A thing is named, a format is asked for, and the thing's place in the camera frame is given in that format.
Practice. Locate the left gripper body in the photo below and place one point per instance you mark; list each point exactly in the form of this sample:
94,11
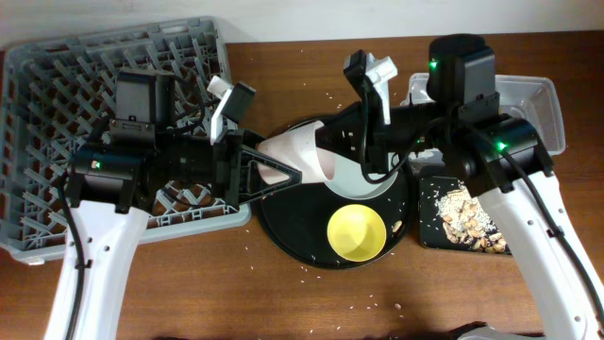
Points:
213,163

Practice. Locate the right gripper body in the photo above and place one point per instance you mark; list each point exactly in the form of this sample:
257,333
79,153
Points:
411,124

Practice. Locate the grey round plate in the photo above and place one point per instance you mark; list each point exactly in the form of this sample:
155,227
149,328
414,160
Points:
349,183

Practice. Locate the pink plastic cup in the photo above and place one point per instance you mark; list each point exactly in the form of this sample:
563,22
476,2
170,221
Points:
298,149

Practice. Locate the yellow bowl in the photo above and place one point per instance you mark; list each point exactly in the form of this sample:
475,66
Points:
356,233

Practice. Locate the food scraps and rice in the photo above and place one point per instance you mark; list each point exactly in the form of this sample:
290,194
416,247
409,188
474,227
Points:
465,223

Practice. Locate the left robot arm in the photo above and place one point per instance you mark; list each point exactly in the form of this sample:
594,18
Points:
109,187

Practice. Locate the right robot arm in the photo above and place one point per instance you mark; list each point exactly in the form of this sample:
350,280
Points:
501,159

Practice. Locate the clear plastic waste bin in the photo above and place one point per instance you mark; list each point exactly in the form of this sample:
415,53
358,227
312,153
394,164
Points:
529,97

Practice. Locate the grey plastic dishwasher rack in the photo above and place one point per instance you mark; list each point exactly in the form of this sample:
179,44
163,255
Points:
54,92

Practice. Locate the round black serving tray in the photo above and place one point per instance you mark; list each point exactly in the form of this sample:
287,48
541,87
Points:
296,219

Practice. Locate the black rectangular tray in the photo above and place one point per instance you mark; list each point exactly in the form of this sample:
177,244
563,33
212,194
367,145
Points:
430,224

